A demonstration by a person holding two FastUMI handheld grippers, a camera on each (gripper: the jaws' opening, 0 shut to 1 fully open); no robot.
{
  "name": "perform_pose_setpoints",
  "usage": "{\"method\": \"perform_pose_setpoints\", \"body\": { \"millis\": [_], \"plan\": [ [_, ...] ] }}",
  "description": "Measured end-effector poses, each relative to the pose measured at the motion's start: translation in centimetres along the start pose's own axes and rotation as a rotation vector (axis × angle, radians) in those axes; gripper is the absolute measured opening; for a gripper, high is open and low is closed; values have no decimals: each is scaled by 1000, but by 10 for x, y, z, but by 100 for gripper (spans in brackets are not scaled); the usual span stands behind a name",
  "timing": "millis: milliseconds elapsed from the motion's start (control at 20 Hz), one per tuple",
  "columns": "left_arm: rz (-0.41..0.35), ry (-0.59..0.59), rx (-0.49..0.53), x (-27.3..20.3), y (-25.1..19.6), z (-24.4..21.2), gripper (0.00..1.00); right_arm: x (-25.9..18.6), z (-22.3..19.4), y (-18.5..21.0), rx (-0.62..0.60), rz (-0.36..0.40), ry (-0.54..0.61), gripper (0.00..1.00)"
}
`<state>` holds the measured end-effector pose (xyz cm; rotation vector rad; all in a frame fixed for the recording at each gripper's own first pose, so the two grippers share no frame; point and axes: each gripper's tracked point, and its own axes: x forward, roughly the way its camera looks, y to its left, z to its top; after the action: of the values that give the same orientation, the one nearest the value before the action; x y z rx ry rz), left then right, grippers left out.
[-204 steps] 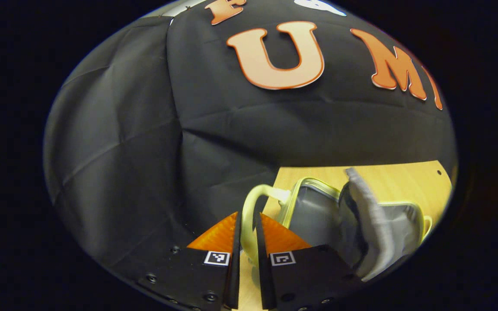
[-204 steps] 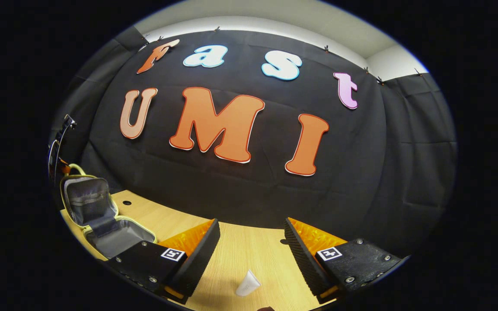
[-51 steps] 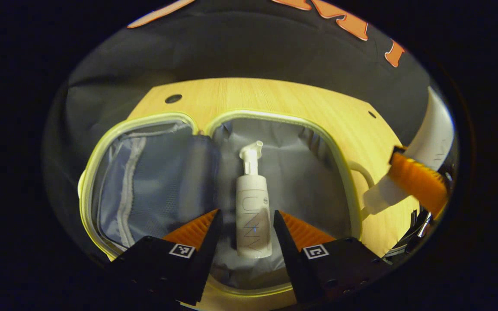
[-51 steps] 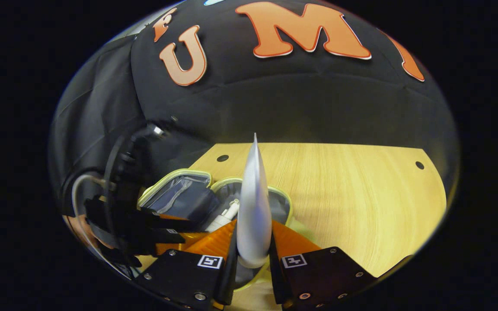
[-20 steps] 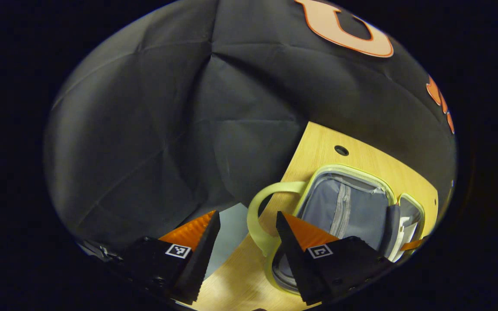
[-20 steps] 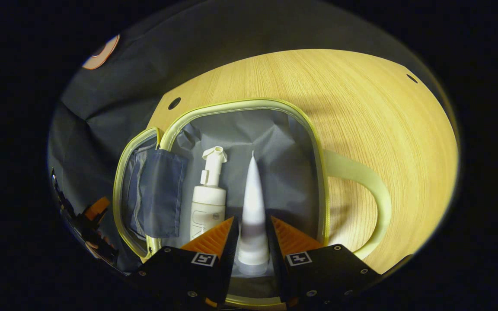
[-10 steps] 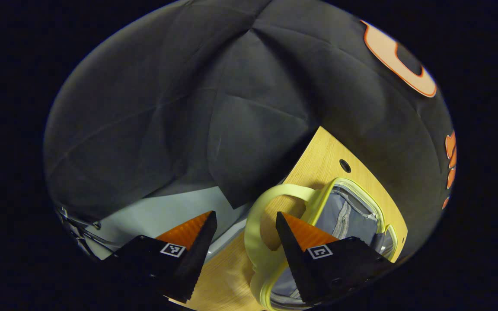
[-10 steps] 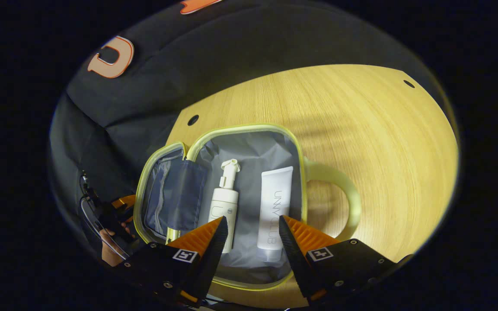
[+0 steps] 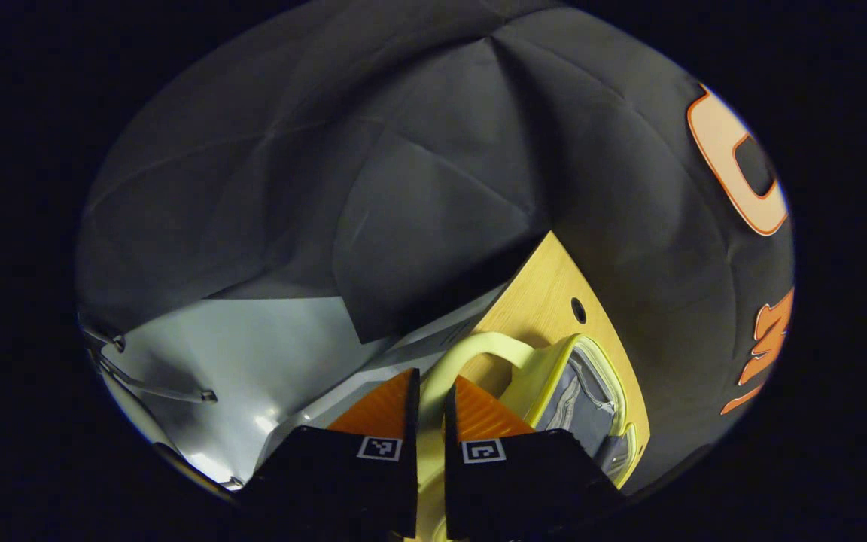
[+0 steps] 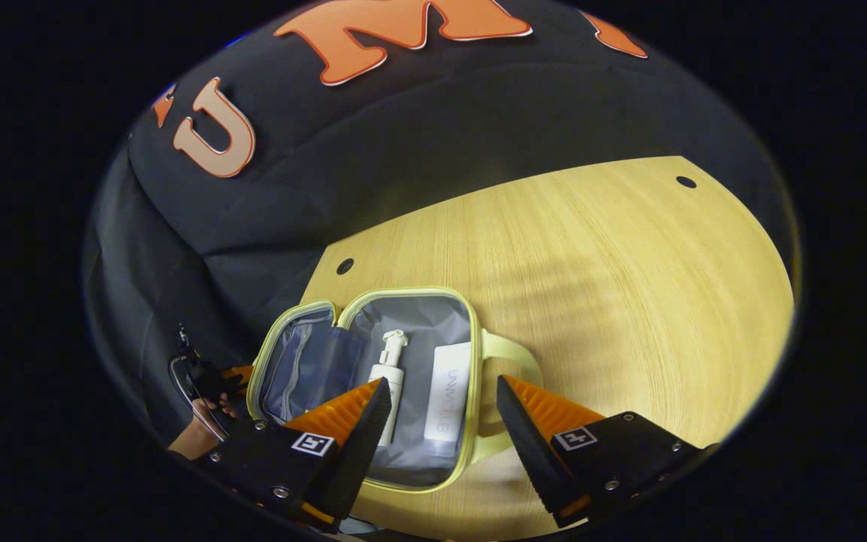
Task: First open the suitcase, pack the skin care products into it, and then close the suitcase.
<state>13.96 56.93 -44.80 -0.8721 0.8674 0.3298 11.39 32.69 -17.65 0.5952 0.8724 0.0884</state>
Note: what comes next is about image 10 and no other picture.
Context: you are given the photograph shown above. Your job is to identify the white pump bottle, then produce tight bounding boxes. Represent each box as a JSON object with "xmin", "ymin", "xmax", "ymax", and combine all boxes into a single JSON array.
[{"xmin": 367, "ymin": 329, "xmax": 409, "ymax": 448}]

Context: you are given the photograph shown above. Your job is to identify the pale yellow small suitcase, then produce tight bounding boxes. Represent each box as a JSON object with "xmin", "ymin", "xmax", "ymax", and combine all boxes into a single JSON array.
[{"xmin": 245, "ymin": 286, "xmax": 543, "ymax": 494}]

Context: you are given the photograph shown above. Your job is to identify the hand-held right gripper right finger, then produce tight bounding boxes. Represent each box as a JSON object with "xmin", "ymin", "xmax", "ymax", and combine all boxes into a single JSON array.
[{"xmin": 495, "ymin": 374, "xmax": 720, "ymax": 529}]

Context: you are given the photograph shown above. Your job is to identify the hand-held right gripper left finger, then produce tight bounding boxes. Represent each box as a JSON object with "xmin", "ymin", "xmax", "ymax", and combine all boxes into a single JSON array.
[{"xmin": 196, "ymin": 376, "xmax": 393, "ymax": 531}]

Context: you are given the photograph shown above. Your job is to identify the white squeeze tube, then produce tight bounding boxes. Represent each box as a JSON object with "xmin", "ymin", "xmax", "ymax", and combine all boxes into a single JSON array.
[{"xmin": 422, "ymin": 342, "xmax": 473, "ymax": 458}]

